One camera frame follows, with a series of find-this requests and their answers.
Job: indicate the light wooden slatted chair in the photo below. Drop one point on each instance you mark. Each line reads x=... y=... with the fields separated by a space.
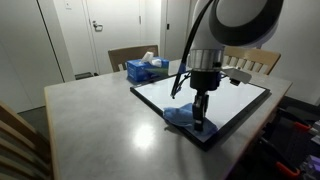
x=20 y=143
x=253 y=58

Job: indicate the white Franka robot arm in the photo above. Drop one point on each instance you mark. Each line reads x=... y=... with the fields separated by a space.
x=240 y=20

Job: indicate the narrow white door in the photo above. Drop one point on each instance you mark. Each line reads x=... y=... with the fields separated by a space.
x=176 y=26

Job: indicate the dark wooden chair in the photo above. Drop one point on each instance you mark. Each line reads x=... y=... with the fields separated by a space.
x=130 y=53

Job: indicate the blue tissue box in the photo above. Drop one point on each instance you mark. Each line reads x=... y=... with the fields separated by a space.
x=143 y=70

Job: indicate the blue towel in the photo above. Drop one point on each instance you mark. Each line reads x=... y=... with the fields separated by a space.
x=180 y=116

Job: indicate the white board black frame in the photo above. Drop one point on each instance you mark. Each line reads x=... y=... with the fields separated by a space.
x=233 y=100

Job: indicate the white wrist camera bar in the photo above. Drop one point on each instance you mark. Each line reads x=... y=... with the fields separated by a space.
x=238 y=75

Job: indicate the dark low floor object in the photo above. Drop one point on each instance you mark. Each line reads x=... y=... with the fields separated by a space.
x=86 y=75

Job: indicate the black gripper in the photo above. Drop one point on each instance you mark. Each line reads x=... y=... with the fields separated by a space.
x=205 y=80

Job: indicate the small white wall plate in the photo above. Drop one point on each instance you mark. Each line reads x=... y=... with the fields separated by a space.
x=68 y=4

